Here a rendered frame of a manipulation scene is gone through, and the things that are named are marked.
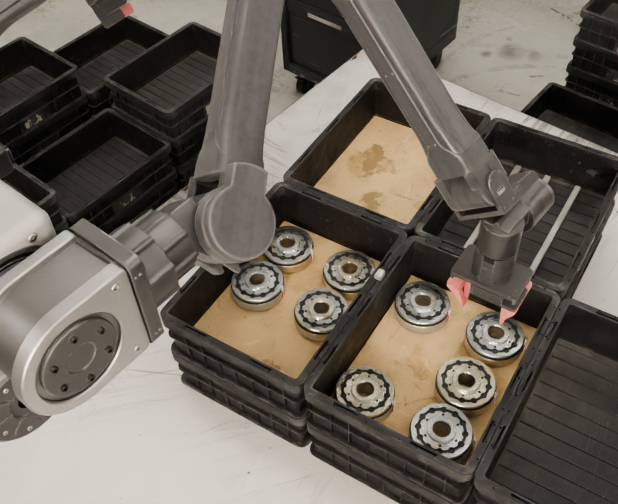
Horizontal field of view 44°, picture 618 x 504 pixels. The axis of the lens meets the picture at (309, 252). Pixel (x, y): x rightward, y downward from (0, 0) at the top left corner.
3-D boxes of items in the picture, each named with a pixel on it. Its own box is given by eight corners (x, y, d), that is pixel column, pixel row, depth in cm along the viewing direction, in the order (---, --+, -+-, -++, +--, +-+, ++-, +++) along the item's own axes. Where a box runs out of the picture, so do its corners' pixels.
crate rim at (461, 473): (468, 486, 116) (470, 479, 114) (299, 397, 127) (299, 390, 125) (561, 302, 138) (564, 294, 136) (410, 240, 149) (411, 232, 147)
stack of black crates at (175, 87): (191, 220, 261) (167, 115, 227) (131, 183, 274) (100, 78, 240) (269, 157, 280) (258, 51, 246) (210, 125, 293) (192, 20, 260)
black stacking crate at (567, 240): (550, 332, 145) (562, 295, 137) (408, 272, 156) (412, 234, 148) (615, 202, 167) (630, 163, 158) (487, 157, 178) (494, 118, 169)
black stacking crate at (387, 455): (461, 511, 124) (469, 479, 115) (303, 426, 135) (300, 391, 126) (549, 334, 145) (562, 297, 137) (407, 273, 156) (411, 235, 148)
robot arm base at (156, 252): (97, 303, 80) (66, 224, 71) (155, 257, 84) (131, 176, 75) (154, 346, 76) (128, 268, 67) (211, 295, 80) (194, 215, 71)
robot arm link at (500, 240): (474, 217, 103) (512, 237, 100) (501, 189, 106) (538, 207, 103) (468, 252, 108) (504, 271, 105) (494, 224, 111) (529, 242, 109)
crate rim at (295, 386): (299, 397, 127) (298, 390, 125) (157, 323, 138) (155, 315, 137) (410, 240, 149) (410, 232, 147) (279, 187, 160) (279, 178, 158)
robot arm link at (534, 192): (437, 188, 106) (484, 179, 98) (482, 144, 111) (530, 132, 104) (477, 258, 109) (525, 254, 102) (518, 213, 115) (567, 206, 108)
